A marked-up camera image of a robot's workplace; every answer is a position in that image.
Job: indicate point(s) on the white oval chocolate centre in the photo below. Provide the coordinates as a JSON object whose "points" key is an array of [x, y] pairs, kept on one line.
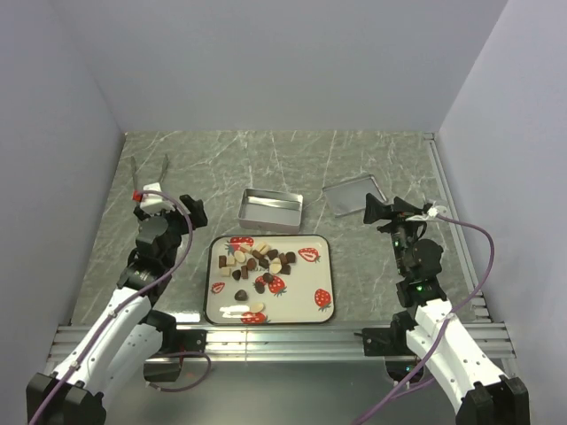
{"points": [[275, 268]]}

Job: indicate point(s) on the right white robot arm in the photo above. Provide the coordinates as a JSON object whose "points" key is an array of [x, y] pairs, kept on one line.
{"points": [[429, 327]]}

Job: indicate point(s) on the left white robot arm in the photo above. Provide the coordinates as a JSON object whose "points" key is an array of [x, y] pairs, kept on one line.
{"points": [[130, 330]]}

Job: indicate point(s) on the white oval chocolate front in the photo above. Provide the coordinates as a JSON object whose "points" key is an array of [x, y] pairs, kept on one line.
{"points": [[256, 307]]}

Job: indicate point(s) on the metal serving tongs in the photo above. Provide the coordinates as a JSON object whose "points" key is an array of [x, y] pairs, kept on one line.
{"points": [[148, 173]]}

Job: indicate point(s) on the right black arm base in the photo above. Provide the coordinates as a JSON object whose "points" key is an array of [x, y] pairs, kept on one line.
{"points": [[379, 342]]}

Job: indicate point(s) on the silver tin lid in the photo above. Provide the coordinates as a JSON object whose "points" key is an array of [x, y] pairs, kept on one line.
{"points": [[349, 196]]}

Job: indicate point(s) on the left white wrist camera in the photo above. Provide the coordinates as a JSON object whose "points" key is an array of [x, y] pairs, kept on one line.
{"points": [[151, 203]]}

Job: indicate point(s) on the white strawberry pattern tray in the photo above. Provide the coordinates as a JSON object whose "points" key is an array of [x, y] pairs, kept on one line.
{"points": [[274, 280]]}

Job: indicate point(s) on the white chocolate top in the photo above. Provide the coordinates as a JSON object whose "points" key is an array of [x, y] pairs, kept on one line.
{"points": [[263, 248]]}

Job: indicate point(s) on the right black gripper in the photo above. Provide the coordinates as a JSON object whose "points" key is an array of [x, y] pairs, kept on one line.
{"points": [[376, 211]]}

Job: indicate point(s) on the silver rectangular tin box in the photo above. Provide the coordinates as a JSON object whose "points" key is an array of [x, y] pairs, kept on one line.
{"points": [[271, 211]]}

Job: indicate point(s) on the white oval chocolate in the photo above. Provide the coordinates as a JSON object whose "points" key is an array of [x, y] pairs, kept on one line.
{"points": [[275, 268], [256, 307]]}

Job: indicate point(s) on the aluminium frame rail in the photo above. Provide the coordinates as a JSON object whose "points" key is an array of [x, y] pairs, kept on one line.
{"points": [[303, 343]]}

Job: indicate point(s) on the dark round chocolate right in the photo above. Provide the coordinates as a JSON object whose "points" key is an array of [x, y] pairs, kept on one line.
{"points": [[291, 257]]}

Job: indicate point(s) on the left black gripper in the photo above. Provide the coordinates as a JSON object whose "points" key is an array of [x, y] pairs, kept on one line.
{"points": [[194, 219]]}

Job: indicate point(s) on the dark heart chocolate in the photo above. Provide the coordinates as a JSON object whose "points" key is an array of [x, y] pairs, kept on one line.
{"points": [[241, 296]]}

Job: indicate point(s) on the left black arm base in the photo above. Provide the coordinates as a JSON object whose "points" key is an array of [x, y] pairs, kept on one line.
{"points": [[167, 365]]}

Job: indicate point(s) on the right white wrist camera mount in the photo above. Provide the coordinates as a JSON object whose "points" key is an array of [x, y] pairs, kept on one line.
{"points": [[429, 212]]}

